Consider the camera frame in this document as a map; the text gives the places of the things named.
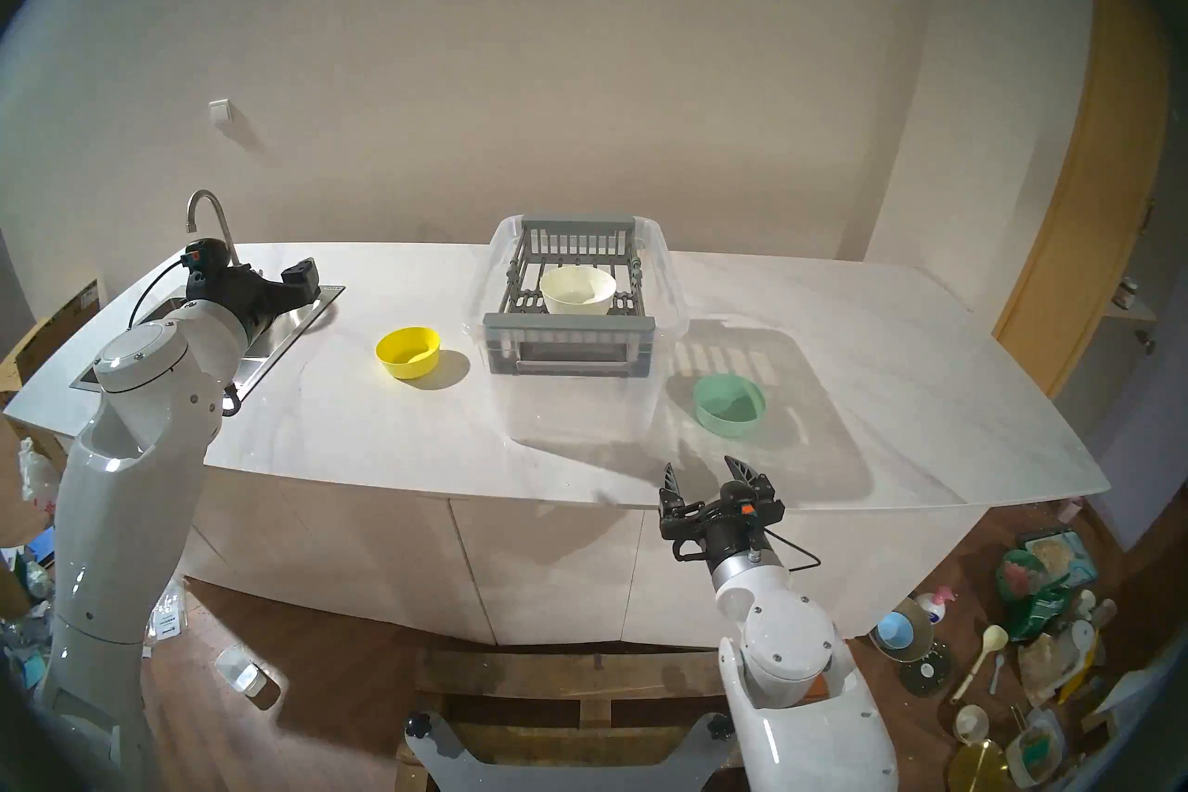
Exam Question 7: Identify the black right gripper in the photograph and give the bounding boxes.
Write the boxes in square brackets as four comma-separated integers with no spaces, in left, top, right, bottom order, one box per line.
[659,455,786,570]

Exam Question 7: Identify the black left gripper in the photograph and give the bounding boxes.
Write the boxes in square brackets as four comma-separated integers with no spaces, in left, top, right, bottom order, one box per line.
[182,239,323,342]

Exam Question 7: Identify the mint green bowl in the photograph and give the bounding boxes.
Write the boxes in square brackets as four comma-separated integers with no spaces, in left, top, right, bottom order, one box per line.
[692,373,768,438]

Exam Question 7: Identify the yellow bowl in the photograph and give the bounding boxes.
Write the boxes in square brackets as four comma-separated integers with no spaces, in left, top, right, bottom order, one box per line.
[375,325,442,381]

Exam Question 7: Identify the cream bowl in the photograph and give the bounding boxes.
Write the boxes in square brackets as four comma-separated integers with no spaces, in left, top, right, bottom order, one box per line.
[540,267,618,317]

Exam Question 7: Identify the grey dish drying rack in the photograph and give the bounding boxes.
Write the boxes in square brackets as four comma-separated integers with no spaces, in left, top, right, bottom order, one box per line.
[482,215,657,379]

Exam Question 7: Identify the clear glass plate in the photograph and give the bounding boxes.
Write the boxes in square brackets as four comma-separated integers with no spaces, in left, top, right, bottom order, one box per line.
[870,598,935,664]

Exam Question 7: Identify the dark glass plate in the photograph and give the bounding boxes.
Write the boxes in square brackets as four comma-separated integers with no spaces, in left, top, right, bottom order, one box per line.
[898,642,956,699]

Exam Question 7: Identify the gold round plate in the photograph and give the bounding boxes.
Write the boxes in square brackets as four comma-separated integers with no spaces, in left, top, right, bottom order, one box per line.
[947,739,1012,792]

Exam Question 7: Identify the stainless steel sink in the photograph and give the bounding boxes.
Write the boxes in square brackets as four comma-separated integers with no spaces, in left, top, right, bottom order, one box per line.
[70,284,346,412]

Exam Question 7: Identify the chrome gooseneck faucet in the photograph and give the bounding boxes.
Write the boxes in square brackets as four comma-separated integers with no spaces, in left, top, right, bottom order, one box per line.
[186,189,242,270]

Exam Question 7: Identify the clear plastic storage bin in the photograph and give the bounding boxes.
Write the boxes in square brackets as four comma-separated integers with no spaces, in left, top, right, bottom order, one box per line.
[462,212,690,444]

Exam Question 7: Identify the white kitchen counter cabinet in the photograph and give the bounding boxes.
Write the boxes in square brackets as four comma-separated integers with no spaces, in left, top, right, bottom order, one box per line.
[51,428,989,648]

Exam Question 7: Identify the wooden pallet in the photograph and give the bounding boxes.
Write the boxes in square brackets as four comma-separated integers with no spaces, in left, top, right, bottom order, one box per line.
[397,646,734,792]

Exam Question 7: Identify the brown cardboard box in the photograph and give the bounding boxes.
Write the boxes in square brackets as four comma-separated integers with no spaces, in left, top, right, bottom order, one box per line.
[0,278,105,394]

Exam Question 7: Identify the green dish red food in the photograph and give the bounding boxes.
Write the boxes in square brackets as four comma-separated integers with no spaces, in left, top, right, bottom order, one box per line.
[996,549,1049,606]

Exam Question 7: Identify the large cream spoon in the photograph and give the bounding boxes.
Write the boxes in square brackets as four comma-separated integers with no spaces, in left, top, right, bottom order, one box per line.
[951,625,1010,702]

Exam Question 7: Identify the white crumpled plastic bag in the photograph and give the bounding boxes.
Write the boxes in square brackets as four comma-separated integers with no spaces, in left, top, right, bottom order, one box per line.
[19,438,60,505]

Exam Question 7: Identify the brown cardboard sheet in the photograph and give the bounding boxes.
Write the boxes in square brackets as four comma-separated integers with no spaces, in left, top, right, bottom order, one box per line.
[0,419,49,550]

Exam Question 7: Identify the teal noodle tray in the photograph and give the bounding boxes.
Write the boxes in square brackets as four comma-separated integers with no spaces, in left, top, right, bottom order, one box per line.
[1019,528,1097,588]

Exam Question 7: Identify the green snack bag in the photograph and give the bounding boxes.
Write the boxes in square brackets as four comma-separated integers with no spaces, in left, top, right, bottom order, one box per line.
[1007,577,1079,644]

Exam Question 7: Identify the clear bag with label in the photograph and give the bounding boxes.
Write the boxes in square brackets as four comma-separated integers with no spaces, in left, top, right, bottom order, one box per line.
[148,577,190,644]

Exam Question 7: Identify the beige food bag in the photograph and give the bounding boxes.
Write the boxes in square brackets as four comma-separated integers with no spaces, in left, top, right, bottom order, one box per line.
[1018,632,1085,707]

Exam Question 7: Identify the clear plastic container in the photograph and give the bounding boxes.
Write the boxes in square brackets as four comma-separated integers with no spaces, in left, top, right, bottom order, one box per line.
[215,646,272,701]

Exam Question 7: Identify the clear container green contents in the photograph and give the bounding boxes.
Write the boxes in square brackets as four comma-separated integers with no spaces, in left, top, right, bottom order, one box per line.
[1005,711,1067,787]

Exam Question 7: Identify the crumpled silver plastic wrap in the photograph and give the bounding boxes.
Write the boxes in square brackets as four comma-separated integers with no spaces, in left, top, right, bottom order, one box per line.
[0,605,52,653]

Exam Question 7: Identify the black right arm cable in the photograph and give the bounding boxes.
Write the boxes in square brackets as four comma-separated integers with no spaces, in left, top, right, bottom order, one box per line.
[768,530,823,572]

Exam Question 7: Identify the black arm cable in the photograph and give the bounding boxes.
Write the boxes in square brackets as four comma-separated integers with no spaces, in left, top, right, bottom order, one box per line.
[768,530,823,572]
[127,254,244,418]

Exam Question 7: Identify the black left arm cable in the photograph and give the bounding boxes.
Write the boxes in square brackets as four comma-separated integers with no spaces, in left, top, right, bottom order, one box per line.
[127,254,244,418]

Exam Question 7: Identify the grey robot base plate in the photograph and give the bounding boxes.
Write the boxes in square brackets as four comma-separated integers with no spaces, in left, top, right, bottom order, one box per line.
[404,711,743,792]

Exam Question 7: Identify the wooden door frame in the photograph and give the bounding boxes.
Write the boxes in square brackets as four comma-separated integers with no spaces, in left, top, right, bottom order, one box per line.
[991,0,1172,401]

